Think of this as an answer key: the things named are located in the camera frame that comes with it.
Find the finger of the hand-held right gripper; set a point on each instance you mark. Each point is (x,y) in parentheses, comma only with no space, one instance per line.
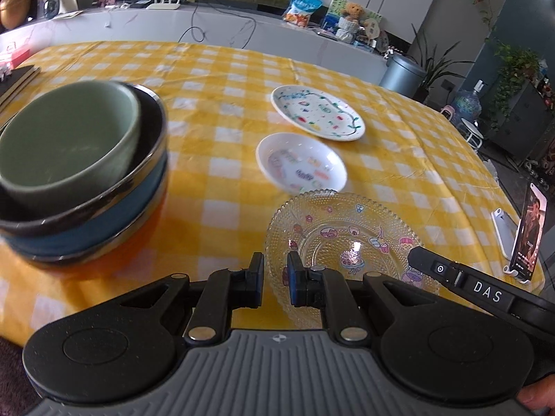
(431,265)

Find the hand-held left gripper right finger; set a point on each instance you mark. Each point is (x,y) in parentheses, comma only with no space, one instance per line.
(295,284)

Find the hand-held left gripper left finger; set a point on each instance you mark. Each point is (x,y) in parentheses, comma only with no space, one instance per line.
(258,281)

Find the clear glass plate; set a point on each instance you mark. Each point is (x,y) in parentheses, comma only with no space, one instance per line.
(347,234)

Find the orange steel bowl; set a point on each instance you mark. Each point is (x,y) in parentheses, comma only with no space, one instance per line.
(143,236)

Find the blue steel bowl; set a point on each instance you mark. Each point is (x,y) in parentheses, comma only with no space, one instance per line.
(108,234)

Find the green ceramic bowl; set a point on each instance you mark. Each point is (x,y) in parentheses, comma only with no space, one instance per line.
(65,147)

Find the person's right hand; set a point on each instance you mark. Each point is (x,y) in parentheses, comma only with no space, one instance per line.
(537,394)

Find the phone on stand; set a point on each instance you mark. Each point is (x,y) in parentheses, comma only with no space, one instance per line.
(529,229)

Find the small white sticker plate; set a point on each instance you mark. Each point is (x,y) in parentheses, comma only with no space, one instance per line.
(299,164)

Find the white round stool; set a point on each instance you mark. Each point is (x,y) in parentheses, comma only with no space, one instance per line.
(470,132)

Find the small pink chair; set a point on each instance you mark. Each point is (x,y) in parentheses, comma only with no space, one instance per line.
(447,112)

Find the blue water bottle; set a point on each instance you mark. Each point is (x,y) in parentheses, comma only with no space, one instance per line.
(467,104)

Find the grey cabinet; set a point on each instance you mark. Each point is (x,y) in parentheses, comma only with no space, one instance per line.
(524,121)

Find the large white patterned plate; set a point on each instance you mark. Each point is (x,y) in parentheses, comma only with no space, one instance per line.
(316,112)

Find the yellow checkered tablecloth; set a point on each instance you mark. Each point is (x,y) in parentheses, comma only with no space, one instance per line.
(217,95)

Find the grey trash can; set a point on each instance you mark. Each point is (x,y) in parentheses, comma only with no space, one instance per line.
(401,73)

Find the long-leaf potted plant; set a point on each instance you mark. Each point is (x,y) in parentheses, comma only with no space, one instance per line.
(435,69)

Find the hanging green vine plant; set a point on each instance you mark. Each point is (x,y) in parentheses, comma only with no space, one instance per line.
(516,65)

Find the round hand fan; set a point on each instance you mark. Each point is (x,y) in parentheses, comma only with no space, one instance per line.
(372,29)

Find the purple fluffy blanket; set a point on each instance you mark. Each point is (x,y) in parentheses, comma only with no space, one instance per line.
(15,377)

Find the brown teddy bear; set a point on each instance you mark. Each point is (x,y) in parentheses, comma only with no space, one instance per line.
(352,11)

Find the green painting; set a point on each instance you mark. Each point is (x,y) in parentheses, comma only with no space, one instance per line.
(334,15)

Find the blue snack bag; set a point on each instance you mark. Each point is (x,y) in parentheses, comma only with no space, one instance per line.
(303,8)

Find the white marble tv cabinet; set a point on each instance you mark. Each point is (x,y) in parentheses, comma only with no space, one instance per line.
(151,26)

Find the black notebook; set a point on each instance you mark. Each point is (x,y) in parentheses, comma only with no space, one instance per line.
(19,82)

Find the pink photo card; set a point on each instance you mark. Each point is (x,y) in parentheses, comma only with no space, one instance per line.
(106,0)

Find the small pink clip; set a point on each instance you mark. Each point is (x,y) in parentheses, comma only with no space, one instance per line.
(4,73)

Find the pink box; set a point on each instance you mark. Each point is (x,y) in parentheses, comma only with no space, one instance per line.
(15,54)

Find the copper vase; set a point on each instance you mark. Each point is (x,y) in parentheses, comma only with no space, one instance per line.
(13,8)

